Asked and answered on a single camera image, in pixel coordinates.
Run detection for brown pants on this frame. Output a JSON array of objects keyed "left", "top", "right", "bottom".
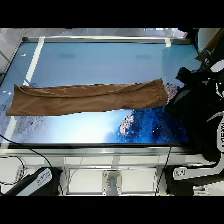
[{"left": 5, "top": 77, "right": 171, "bottom": 117}]

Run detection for black cable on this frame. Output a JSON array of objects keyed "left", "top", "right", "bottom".
[
  {"left": 154, "top": 145, "right": 173, "bottom": 197},
  {"left": 0, "top": 133, "right": 56, "bottom": 175}
]

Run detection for silver frame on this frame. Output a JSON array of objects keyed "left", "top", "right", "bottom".
[{"left": 0, "top": 34, "right": 224, "bottom": 197}]

